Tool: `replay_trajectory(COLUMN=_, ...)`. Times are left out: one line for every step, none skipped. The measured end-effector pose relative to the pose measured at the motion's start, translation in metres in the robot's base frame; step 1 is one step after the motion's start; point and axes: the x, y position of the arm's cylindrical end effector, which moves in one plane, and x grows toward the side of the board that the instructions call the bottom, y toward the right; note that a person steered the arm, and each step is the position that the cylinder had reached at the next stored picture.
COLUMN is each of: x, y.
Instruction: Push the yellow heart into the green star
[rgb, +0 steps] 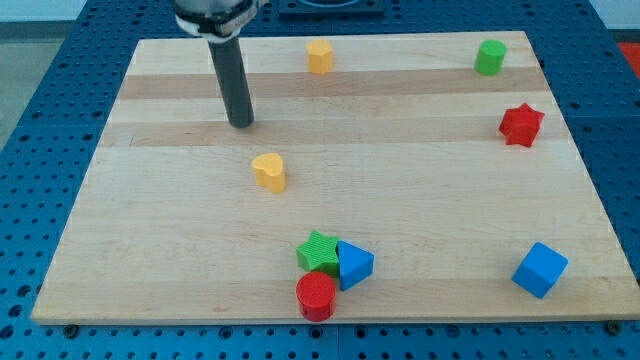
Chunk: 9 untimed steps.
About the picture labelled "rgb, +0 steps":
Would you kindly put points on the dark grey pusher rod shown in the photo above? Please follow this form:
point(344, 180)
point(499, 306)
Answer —
point(233, 85)

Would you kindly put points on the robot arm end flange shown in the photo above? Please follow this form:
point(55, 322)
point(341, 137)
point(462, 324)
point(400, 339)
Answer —
point(215, 20)

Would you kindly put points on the green cylinder block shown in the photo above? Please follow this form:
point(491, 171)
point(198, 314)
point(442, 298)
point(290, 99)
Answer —
point(490, 57)

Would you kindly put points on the green star block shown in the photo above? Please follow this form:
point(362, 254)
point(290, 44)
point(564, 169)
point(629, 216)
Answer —
point(319, 254)

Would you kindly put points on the blue cube block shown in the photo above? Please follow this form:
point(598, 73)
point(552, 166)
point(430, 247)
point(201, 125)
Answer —
point(540, 270)

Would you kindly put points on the red star block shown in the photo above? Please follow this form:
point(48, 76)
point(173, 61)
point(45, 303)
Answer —
point(521, 125)

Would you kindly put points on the wooden board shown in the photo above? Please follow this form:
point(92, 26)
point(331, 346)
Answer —
point(396, 150)

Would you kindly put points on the blue triangle block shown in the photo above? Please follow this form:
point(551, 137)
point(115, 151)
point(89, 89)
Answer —
point(355, 264)

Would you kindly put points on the yellow pentagon block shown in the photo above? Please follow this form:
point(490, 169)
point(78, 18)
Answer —
point(320, 56)

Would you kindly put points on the yellow heart block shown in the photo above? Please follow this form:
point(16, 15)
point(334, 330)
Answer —
point(269, 172)

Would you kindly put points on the red cylinder block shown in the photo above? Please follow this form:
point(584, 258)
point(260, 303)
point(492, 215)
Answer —
point(316, 295)

